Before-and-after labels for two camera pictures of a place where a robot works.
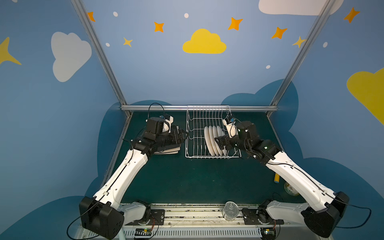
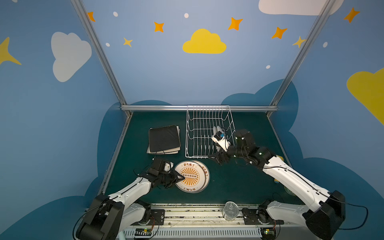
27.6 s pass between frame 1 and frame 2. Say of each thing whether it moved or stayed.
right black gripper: moved
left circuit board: stayed
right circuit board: stayed
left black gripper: moved
